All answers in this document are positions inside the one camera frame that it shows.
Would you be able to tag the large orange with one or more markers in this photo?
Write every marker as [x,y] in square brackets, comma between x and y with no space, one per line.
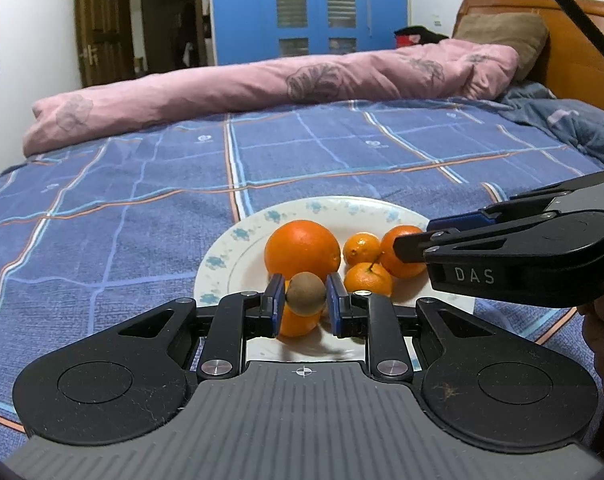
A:
[303,250]

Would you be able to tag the wooden door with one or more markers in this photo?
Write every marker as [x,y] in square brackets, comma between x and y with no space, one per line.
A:
[104,20]

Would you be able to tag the blue wardrobe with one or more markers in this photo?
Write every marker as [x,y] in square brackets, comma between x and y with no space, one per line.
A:
[312,10]

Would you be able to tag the blue denim garment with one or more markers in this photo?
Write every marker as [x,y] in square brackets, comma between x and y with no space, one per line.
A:
[567,125]

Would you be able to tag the brown pillow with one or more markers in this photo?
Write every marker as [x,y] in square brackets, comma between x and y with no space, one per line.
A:
[502,40]

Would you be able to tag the small mandarin orange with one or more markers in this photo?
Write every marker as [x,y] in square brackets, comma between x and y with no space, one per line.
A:
[362,248]
[297,324]
[369,280]
[407,267]

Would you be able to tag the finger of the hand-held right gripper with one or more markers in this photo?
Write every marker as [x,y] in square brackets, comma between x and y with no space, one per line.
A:
[412,247]
[467,218]

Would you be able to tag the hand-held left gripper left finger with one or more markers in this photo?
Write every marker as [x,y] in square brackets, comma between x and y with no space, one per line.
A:
[276,305]

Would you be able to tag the pink quilt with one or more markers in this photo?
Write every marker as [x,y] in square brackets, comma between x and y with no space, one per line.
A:
[257,85]

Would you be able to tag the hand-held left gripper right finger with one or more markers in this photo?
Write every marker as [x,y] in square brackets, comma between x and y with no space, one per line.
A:
[334,305]

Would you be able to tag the white floral plate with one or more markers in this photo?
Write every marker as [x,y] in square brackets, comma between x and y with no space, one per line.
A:
[236,255]

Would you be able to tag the red and black garment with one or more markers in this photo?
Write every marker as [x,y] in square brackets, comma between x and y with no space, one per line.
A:
[417,36]

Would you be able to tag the blue plaid bed sheet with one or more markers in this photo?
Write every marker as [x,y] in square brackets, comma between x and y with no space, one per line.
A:
[131,200]

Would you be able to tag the wooden headboard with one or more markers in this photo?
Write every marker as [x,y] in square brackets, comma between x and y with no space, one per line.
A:
[577,55]

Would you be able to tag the brown longan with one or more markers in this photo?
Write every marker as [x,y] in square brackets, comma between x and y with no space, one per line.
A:
[306,294]

